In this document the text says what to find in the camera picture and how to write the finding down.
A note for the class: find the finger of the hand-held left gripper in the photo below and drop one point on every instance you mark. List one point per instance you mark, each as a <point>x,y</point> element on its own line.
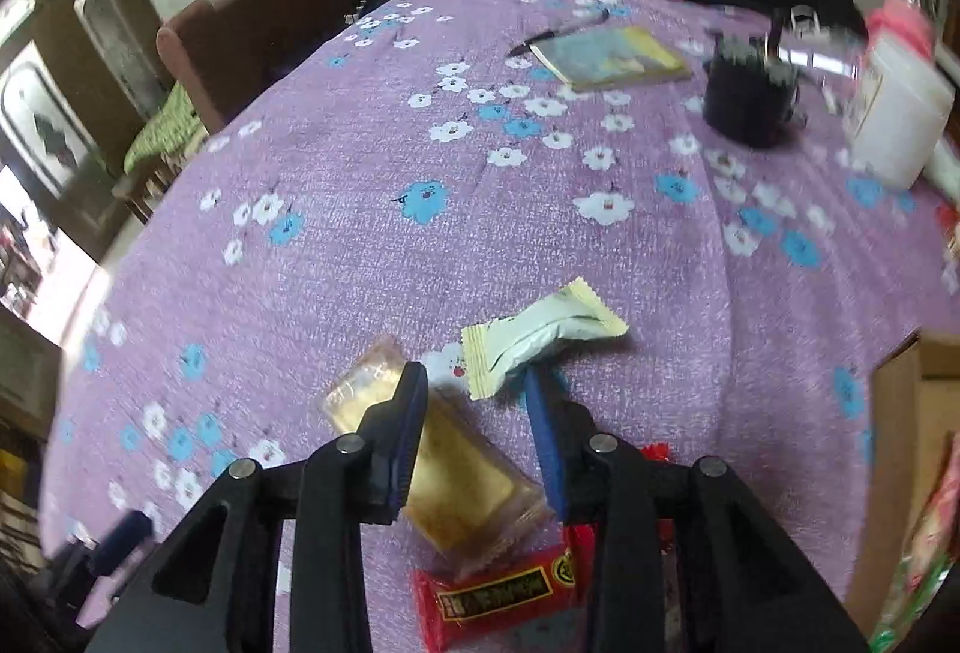
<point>124,533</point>

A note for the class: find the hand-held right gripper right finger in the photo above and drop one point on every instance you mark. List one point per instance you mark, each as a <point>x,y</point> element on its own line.
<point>546,450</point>

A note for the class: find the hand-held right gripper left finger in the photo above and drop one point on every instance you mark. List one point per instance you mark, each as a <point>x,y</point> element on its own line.
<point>401,465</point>

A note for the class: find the clear gold cake packet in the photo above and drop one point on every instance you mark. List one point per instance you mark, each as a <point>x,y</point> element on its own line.
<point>457,488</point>

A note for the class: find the light green snack packet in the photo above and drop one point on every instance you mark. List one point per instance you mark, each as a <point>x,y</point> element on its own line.
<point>547,331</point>

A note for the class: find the cardboard box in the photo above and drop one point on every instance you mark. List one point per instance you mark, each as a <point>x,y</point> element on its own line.
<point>892,443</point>

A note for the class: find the pink snack packet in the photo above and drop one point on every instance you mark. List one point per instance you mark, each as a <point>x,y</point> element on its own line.
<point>930,525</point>

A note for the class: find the red black-label snack packet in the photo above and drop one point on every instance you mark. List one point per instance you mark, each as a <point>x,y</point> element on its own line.
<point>480,604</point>

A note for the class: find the clear green-edged packet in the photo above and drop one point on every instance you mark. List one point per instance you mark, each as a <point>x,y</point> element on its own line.
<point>900,623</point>

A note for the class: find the black cup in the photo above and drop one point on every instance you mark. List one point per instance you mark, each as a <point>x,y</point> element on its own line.
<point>742,106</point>

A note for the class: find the notebook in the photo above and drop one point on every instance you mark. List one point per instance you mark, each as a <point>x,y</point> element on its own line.
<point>607,57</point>

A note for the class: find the green cushion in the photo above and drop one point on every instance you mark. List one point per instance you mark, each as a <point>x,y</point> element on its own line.
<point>161,132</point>

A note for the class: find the black pen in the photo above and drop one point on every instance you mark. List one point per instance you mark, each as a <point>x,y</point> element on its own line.
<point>555,31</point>

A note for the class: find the red gold printed bag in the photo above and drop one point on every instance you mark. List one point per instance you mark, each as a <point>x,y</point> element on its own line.
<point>952,241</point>

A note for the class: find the brown armchair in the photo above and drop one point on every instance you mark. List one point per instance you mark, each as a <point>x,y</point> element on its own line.
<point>262,23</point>

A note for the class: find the white plastic jar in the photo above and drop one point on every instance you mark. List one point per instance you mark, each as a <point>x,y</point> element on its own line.
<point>900,121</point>

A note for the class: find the wooden glass door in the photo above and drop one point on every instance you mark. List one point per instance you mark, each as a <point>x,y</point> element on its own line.
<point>56,31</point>

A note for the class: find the pink thermos bottle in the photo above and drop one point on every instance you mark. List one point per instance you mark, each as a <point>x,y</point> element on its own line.
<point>900,20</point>

